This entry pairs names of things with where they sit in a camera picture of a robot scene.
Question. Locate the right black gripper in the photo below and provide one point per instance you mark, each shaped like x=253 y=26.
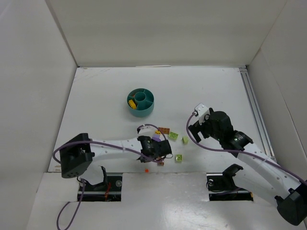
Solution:
x=196 y=129

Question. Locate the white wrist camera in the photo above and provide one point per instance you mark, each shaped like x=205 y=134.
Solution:
x=146 y=131
x=201 y=111

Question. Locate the brown lego plate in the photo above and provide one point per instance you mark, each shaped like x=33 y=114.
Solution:
x=164 y=130

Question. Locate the purple arch lego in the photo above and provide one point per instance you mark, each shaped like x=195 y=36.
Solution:
x=156 y=137

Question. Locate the aluminium rail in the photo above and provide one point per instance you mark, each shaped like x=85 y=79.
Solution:
x=264 y=137

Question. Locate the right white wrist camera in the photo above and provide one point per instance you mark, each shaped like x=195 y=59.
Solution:
x=201 y=111

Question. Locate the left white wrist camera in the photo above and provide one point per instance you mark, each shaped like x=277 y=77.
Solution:
x=146 y=131

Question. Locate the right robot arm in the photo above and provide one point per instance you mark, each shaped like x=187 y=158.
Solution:
x=287 y=191

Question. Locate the green lego brick lower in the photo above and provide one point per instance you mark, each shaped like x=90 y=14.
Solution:
x=178 y=158

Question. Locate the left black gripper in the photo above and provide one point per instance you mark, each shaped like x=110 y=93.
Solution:
x=164 y=147

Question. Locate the teal divided round container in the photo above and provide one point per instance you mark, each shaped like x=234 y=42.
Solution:
x=144 y=100

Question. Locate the green lego brick 2x2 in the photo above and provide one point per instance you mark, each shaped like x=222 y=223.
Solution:
x=172 y=135

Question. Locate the light green lego slope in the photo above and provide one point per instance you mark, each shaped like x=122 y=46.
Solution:
x=185 y=140

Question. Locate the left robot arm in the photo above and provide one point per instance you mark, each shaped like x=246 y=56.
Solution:
x=79 y=156

